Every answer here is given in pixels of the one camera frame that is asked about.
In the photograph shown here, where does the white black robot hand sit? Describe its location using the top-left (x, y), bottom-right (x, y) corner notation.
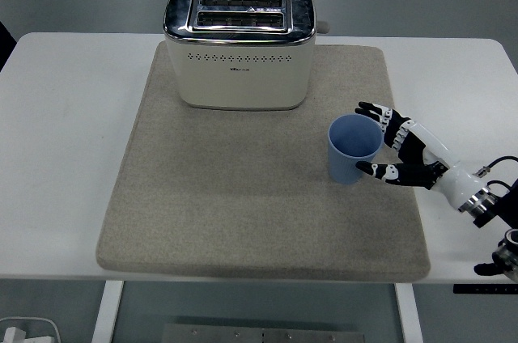
top-left (355, 101), bottom-right (486, 212)

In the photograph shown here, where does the blue plastic cup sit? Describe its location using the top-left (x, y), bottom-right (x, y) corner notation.
top-left (326, 113), bottom-right (384, 186)

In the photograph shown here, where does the black table control panel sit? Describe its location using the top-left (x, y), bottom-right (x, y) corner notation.
top-left (452, 284), bottom-right (518, 295)

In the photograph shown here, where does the white table leg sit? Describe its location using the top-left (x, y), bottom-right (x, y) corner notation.
top-left (90, 280), bottom-right (125, 343)
top-left (394, 282), bottom-right (424, 343)

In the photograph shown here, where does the beige felt table mat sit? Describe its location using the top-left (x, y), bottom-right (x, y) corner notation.
top-left (95, 42), bottom-right (431, 282)

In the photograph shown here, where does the cream and chrome toaster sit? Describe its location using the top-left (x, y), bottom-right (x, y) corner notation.
top-left (163, 0), bottom-right (330, 112)

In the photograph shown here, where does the grey metal plate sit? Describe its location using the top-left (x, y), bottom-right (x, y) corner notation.
top-left (161, 323), bottom-right (366, 343)

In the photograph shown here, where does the person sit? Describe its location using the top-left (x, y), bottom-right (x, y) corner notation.
top-left (0, 21), bottom-right (18, 71)

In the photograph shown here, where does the white block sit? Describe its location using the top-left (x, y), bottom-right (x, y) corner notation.
top-left (1, 326), bottom-right (28, 343)

